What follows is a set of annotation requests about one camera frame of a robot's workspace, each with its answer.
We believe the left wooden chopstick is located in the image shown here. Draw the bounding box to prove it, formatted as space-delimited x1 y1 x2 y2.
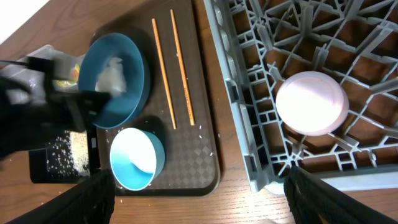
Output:
151 18 177 129

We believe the wooden chopstick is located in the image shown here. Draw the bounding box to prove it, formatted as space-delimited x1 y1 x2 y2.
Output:
151 18 177 129
170 9 195 126

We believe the dark brown serving tray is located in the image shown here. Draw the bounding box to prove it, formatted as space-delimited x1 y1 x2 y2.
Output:
93 0 220 197

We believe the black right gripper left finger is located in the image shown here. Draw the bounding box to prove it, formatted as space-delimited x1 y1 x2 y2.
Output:
10 169 116 224

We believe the dark blue plate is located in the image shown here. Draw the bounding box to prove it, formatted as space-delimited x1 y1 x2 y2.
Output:
78 33 150 129

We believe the black plastic tray bin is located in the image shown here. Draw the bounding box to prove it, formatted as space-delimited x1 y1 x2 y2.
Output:
29 128 100 184

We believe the right wooden chopstick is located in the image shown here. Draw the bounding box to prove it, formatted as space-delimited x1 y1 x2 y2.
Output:
170 9 195 126

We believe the grey dishwasher rack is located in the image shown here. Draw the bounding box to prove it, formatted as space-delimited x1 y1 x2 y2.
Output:
204 0 397 195

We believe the clear plastic bin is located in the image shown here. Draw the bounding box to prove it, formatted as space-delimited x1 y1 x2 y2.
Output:
1 45 85 105

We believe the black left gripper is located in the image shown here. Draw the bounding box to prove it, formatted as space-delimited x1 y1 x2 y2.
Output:
1 57 111 159

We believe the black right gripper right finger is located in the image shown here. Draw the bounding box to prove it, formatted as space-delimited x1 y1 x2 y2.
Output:
284 166 395 224

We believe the light blue bowl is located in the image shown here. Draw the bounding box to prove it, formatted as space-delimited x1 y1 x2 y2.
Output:
109 128 165 191

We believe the yellow green snack wrapper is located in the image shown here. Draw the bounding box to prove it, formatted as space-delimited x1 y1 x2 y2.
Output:
54 63 80 88

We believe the white rice pile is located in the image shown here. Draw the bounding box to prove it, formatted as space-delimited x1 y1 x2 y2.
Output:
70 131 90 176

